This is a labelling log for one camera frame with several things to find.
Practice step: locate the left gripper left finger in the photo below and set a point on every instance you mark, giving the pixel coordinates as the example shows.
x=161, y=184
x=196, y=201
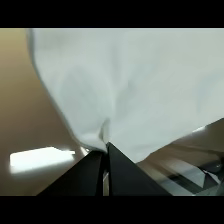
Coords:
x=83, y=176

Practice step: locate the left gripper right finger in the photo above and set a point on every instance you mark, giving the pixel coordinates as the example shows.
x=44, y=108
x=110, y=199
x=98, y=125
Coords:
x=130, y=176

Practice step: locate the white garment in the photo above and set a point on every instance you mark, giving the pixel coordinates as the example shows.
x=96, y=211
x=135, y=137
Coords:
x=133, y=83

